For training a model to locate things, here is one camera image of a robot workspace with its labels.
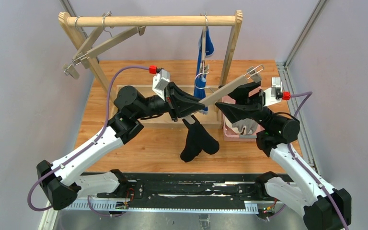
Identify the grey underwear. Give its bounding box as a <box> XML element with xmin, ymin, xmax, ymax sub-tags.
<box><xmin>227</xmin><ymin>118</ymin><xmax>258</xmax><ymax>135</ymax></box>

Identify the wooden hanger holding black underwear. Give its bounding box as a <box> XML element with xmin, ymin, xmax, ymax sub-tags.
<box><xmin>199</xmin><ymin>64</ymin><xmax>265</xmax><ymax>109</ymax></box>

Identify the blue underwear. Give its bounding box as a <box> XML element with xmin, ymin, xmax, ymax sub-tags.
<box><xmin>193</xmin><ymin>27</ymin><xmax>215</xmax><ymax>99</ymax></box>

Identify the black underwear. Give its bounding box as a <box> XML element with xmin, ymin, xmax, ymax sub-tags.
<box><xmin>180</xmin><ymin>115</ymin><xmax>220</xmax><ymax>162</ymax></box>

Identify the wooden hanger holding blue underwear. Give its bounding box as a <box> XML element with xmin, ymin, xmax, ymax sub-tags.
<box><xmin>195</xmin><ymin>12</ymin><xmax>209</xmax><ymax>82</ymax></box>

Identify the wooden clip hanger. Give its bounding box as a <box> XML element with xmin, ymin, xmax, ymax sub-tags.
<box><xmin>71</xmin><ymin>12</ymin><xmax>146</xmax><ymax>65</ymax></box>
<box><xmin>63</xmin><ymin>25</ymin><xmax>113</xmax><ymax>79</ymax></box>

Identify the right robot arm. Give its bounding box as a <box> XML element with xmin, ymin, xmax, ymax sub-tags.
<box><xmin>216</xmin><ymin>82</ymin><xmax>352</xmax><ymax>230</ymax></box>

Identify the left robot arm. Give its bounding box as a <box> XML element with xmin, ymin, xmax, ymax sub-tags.
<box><xmin>33</xmin><ymin>82</ymin><xmax>206</xmax><ymax>210</ymax></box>

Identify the empty wooden clip hanger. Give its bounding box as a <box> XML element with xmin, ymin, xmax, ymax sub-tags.
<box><xmin>63</xmin><ymin>25</ymin><xmax>113</xmax><ymax>79</ymax></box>

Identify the wooden clothes rack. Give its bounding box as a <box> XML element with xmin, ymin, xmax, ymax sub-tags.
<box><xmin>58</xmin><ymin>10</ymin><xmax>244</xmax><ymax>129</ymax></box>

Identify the pink perforated plastic basket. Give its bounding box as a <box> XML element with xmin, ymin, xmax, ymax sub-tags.
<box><xmin>222</xmin><ymin>95</ymin><xmax>263</xmax><ymax>142</ymax></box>

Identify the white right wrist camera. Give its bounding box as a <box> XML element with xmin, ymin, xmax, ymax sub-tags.
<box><xmin>264</xmin><ymin>77</ymin><xmax>283</xmax><ymax>106</ymax></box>

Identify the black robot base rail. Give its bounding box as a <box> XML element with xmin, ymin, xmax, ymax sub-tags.
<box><xmin>69</xmin><ymin>173</ymin><xmax>280</xmax><ymax>214</ymax></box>

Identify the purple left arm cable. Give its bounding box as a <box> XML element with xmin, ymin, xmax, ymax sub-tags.
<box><xmin>27</xmin><ymin>66</ymin><xmax>151</xmax><ymax>212</ymax></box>

